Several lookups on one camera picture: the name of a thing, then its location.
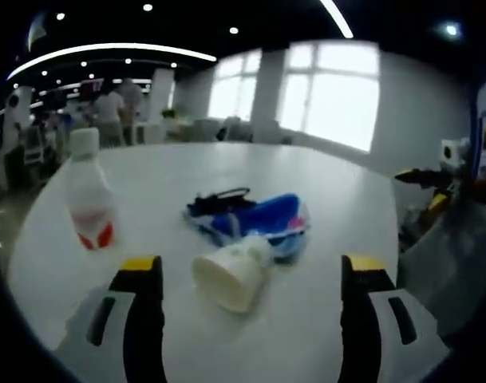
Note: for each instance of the straight ceiling light strip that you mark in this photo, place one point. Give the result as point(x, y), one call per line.
point(338, 18)

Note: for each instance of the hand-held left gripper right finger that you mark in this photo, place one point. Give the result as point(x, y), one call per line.
point(386, 343)

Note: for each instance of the white paper cup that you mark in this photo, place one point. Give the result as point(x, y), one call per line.
point(230, 275)

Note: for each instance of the clear plastic bottle red label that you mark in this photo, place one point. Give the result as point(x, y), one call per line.
point(91, 195)

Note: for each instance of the white rounded kiosk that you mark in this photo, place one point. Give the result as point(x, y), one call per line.
point(16, 119)

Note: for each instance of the green potted plant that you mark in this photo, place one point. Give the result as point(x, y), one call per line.
point(168, 113)

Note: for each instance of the grey mesh office chair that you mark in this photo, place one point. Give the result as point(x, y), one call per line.
point(454, 263)

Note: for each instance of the packet with blue oval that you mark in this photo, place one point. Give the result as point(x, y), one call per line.
point(286, 244)

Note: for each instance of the white table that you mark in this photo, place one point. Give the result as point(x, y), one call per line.
point(178, 175)

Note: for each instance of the curved ceiling light strip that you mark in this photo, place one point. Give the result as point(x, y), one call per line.
point(107, 48)

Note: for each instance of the blue packet pink print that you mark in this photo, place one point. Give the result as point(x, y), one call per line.
point(266, 213)

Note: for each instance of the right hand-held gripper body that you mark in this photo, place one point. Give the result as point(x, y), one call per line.
point(452, 153)

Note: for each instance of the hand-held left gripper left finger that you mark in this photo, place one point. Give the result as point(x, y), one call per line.
point(107, 339)

